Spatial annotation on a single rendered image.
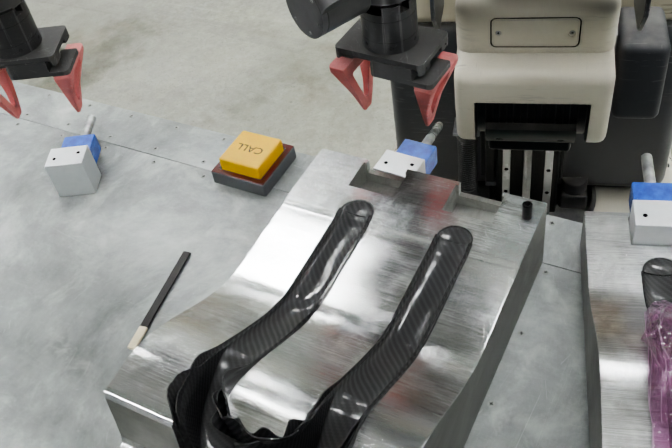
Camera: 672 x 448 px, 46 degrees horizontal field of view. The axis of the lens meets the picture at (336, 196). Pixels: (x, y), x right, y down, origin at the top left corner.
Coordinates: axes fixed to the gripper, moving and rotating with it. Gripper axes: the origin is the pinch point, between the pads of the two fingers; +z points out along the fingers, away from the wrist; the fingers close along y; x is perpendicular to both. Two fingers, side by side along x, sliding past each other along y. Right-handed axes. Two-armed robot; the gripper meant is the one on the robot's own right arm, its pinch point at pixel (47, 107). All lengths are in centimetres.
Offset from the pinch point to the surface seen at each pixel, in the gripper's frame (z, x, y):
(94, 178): 11.1, -1.5, 2.5
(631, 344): 2, -39, 60
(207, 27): 94, 170, -21
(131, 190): 12.5, -3.0, 7.4
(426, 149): 7.9, -5.7, 45.9
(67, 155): 7.2, -1.0, 0.2
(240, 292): 3.4, -29.1, 25.8
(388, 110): 93, 110, 42
